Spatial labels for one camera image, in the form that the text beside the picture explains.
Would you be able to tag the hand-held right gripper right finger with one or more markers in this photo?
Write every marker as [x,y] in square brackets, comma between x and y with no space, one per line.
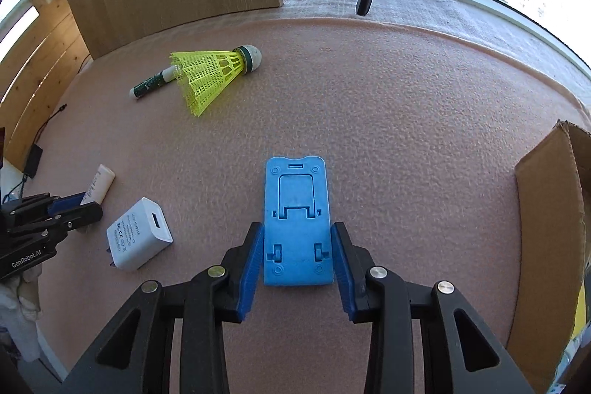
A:
[344,269]

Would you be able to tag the person's left hand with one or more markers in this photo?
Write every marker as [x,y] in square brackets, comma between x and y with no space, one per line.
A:
[16,311]

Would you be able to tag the green speckled pen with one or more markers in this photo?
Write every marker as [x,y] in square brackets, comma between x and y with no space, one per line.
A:
[150,87]

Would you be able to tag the brown cardboard box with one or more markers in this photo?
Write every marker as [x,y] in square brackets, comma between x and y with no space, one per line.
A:
[545,246]

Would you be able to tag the small white tube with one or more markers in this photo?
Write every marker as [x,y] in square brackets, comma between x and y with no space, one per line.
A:
[99,184]

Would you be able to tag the white charger plug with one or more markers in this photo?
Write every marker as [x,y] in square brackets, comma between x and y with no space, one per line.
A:
[138,234]

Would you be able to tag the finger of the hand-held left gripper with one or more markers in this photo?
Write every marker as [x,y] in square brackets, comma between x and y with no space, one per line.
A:
[78,214]
[67,202]

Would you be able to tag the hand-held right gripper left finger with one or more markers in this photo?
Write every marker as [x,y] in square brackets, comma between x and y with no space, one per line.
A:
[247,269]

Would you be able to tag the blue phone stand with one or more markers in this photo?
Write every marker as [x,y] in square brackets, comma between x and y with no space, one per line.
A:
[298,237]

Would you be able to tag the wooden slat panel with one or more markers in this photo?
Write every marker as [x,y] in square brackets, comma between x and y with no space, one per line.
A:
[37,71]

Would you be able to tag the yellow plastic shuttlecock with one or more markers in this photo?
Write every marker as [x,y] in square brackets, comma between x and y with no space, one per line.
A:
[207,75]

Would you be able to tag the small black adapter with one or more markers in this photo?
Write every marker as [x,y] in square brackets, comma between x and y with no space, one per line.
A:
[33,161]

